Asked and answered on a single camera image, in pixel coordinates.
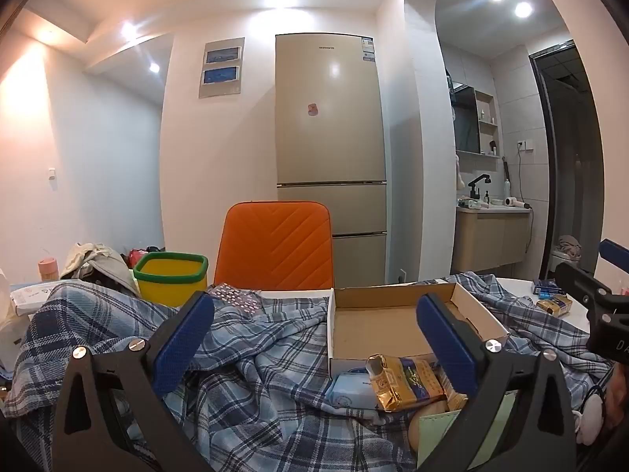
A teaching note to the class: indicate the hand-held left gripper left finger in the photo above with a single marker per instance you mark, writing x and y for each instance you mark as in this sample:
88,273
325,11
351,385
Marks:
183,346

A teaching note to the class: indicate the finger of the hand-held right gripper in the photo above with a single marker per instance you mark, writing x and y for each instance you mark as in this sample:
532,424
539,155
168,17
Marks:
585,287
616,251

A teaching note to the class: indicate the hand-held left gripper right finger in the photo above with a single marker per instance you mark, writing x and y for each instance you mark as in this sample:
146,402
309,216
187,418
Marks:
444,346

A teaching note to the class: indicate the gold and blue cigarette pack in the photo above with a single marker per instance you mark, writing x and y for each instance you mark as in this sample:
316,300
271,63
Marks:
554,305
403,383

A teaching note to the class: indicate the cardboard box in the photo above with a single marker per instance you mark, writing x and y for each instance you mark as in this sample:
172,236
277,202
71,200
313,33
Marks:
378,327

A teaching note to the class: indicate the round wooden trinket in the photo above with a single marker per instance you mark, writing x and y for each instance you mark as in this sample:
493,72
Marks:
425,420

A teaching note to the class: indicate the blue wet wipes pack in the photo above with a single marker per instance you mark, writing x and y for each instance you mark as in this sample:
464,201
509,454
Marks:
351,389

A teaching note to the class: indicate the person's right hand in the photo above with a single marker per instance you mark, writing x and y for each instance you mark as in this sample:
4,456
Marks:
620,398

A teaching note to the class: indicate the white toilet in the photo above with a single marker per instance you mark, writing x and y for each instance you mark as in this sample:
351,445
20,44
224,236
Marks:
565,258

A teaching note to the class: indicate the dark blue cigarette pack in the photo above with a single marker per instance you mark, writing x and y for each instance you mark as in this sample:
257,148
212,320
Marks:
546,287

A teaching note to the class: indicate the yellow bin green rim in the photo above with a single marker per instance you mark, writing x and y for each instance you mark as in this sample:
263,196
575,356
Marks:
169,282

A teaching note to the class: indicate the pill blister sheet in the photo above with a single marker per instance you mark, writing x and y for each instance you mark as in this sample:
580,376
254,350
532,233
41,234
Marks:
236,297

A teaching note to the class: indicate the blue plaid blanket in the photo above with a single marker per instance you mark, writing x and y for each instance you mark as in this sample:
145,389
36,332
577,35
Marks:
275,349

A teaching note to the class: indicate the red plastic bag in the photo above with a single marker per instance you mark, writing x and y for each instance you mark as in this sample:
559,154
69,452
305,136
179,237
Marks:
135,258

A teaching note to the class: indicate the beige vanity cabinet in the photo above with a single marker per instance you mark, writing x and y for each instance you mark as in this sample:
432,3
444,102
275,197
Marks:
491,238

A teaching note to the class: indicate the black framed glass door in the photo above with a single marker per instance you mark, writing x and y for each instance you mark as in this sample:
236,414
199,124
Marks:
565,157

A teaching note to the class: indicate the white hair dryer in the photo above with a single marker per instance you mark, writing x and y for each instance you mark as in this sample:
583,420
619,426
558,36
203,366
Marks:
516,201

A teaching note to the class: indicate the pile of beige clothes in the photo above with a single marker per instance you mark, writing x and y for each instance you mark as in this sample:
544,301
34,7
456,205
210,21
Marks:
98,263

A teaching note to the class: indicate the orange quilted chair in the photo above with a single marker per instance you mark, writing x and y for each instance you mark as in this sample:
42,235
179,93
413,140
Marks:
275,246

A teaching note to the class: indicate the black faucet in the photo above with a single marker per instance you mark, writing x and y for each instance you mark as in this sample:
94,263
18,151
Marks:
479,184

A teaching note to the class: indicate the pink cup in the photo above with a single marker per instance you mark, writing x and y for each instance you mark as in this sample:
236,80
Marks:
49,269

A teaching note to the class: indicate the white paper box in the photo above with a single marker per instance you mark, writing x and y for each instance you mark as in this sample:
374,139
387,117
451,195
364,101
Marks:
29,297

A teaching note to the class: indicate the bathroom mirror cabinet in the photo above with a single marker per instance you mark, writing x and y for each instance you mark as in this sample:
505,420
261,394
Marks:
466,118

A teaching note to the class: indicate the gold three-door fridge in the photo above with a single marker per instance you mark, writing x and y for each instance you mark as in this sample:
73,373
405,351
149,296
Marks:
327,157

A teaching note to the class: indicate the pink fridge magnet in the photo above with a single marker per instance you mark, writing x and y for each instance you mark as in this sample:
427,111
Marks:
312,109

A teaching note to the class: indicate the fridge energy label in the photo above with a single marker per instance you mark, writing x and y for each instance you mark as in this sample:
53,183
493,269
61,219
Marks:
367,49

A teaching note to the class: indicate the white wall socket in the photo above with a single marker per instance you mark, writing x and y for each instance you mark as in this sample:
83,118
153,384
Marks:
525,145

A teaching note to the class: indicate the beige wall shelf niche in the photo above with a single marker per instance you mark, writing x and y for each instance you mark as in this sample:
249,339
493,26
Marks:
488,125

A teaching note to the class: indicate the grey wall electrical panel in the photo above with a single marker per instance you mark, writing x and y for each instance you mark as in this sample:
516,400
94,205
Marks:
221,69

